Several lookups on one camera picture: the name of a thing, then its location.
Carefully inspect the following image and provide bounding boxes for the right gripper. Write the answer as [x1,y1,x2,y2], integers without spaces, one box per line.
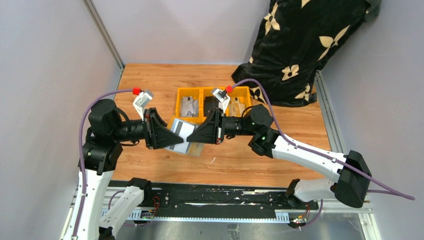
[186,107,257,146]

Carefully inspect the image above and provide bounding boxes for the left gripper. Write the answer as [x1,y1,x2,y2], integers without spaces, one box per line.
[113,106,185,148]

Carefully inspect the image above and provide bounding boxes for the silver credit card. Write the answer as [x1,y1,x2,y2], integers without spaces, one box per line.
[165,118,197,155]

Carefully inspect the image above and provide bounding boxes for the yellow leather card holder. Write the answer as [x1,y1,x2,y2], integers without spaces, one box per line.
[167,116,204,157]

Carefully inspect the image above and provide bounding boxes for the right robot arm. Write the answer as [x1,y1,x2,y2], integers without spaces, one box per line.
[186,104,371,209]

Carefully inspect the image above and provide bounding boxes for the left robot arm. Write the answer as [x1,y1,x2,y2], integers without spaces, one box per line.
[64,99,183,240]

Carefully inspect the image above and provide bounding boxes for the black cards in bin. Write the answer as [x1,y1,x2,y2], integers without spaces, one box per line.
[203,96,219,117]

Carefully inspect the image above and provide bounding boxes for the silver cards in bin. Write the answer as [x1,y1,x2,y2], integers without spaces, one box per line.
[180,96,199,118]

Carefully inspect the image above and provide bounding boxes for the middle yellow bin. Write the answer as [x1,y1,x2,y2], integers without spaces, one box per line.
[200,87,215,121]

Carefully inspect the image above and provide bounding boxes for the yellow bin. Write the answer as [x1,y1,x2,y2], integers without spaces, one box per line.
[175,87,202,124]
[226,86,252,117]
[200,87,215,121]

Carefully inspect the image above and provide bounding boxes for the left yellow bin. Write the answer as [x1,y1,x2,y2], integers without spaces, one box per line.
[175,87,202,124]

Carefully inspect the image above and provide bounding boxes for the right yellow bin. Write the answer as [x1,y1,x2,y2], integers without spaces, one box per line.
[226,86,252,117]

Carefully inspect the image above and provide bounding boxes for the black floral blanket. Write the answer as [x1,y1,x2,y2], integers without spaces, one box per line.
[231,0,381,107]

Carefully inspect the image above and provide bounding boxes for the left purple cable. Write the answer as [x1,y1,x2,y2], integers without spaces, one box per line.
[71,88,142,239]

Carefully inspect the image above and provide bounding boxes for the purple cable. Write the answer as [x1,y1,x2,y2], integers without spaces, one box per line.
[71,88,142,239]
[226,78,416,201]

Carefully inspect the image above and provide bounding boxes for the aluminium frame post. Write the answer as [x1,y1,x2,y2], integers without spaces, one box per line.
[82,0,125,72]

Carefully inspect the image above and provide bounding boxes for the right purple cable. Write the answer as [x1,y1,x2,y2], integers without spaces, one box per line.
[226,78,416,201]

